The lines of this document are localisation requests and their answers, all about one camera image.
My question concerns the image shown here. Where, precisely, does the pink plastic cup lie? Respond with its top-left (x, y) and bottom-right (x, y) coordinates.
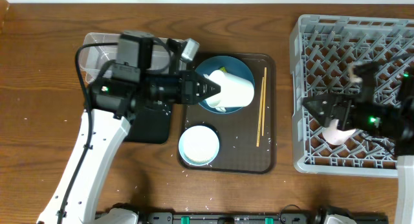
top-left (322, 119), bottom-right (356, 146)

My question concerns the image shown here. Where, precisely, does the white plastic cup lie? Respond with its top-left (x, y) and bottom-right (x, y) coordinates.
top-left (204, 70), bottom-right (254, 108)

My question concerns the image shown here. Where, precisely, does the brown serving tray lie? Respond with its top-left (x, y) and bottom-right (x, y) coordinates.
top-left (178, 52), bottom-right (276, 174)

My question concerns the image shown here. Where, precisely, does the grey dishwasher rack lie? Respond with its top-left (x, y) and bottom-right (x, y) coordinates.
top-left (290, 15), bottom-right (413, 178)

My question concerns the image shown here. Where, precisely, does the wooden chopstick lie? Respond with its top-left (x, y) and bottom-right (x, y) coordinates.
top-left (261, 67), bottom-right (267, 137)
top-left (256, 78), bottom-right (264, 148)

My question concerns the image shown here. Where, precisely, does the black plastic tray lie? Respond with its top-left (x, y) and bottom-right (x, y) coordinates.
top-left (125, 104), bottom-right (172, 144)

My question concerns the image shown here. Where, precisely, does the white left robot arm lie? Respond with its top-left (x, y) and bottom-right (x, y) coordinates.
top-left (38, 31), bottom-right (221, 223)

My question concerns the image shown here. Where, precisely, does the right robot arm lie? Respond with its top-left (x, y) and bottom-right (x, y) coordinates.
top-left (302, 62), bottom-right (413, 223)

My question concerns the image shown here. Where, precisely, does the yellow snack wrapper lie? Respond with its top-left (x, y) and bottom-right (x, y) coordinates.
top-left (219, 67), bottom-right (227, 73)

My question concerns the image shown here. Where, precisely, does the clear plastic bin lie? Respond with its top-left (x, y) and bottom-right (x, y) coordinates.
top-left (79, 32), bottom-right (187, 84)

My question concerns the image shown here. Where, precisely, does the light blue bowl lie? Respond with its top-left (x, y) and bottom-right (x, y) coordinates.
top-left (178, 125), bottom-right (220, 166)

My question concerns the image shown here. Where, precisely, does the wooden chopstick left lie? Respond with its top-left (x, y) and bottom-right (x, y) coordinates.
top-left (256, 78), bottom-right (264, 148)

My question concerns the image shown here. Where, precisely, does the wooden chopstick right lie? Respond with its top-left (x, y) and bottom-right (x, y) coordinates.
top-left (261, 67), bottom-right (267, 137)

